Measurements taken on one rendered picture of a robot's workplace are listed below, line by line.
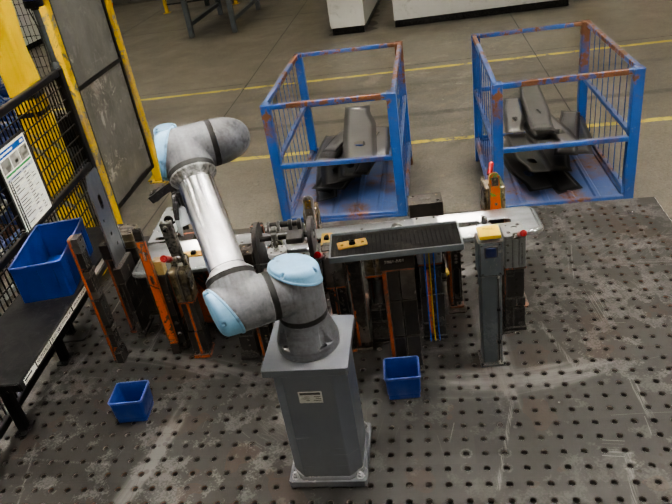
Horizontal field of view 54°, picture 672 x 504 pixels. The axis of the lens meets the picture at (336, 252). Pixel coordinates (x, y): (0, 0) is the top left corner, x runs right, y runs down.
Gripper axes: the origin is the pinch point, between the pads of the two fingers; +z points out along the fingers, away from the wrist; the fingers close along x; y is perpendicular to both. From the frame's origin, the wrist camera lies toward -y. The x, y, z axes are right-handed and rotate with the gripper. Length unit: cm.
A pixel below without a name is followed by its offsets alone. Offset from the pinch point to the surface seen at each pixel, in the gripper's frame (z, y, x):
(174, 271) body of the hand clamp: 6.2, -0.8, -18.9
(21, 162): -25, -55, 12
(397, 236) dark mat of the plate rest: -5, 70, -31
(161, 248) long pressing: 11.2, -13.4, 6.7
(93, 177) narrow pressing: -20.1, -26.8, 2.5
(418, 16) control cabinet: 96, 133, 772
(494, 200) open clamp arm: 9, 105, 12
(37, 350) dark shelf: 9, -33, -51
